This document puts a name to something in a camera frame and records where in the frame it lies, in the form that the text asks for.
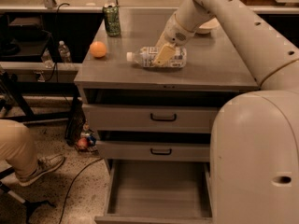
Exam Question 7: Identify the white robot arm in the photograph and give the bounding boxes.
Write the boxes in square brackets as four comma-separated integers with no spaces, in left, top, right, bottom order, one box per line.
[157,0,299,224]

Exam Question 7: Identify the small water bottle on shelf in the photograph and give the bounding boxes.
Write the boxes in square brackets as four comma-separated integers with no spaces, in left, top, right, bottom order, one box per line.
[58,40,72,63]

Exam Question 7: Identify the white bowl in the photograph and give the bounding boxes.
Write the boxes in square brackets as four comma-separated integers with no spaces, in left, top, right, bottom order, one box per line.
[196,18,220,35]

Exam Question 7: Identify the grey top drawer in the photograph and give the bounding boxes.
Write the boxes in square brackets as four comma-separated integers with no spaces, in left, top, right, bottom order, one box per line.
[83,105,218,133]

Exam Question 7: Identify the grey drawer cabinet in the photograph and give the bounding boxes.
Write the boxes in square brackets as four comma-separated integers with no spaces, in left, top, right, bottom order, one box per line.
[74,7,261,224]

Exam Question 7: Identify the grey sneaker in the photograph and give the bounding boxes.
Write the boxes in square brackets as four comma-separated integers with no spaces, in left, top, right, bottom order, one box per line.
[18,154,64,187]

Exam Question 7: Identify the grey middle drawer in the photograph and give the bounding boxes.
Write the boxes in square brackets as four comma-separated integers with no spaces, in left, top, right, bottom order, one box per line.
[96,141,210,162]

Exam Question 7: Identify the red apple on floor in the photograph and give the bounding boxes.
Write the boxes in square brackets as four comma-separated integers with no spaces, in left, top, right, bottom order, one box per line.
[77,137,89,150]

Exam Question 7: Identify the clear plastic water bottle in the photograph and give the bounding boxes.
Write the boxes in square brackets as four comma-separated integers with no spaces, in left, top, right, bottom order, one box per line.
[126,47,187,68]

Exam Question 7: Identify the blue object on floor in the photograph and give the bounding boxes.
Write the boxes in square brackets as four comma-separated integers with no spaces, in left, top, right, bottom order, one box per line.
[87,135,96,147]

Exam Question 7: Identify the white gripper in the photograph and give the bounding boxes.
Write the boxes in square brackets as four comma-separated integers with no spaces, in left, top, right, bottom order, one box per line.
[153,13,194,66]

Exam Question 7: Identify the black stool leg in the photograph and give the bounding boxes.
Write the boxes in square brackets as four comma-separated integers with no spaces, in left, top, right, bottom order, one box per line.
[0,167,54,224]

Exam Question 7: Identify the person leg beige trousers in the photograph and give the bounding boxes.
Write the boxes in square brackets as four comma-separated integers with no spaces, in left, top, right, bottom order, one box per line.
[0,119,38,182]

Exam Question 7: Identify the green drink can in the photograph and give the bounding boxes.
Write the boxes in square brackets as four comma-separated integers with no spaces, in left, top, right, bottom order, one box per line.
[103,3,121,36]

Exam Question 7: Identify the orange fruit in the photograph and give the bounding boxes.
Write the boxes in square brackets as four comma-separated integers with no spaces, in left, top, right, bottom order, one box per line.
[90,41,107,58]

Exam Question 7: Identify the grey open bottom drawer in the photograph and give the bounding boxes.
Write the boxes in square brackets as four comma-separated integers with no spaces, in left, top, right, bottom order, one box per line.
[94,161,213,224]

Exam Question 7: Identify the black floor cable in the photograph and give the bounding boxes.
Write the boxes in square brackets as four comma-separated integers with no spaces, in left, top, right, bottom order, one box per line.
[57,158,104,224]

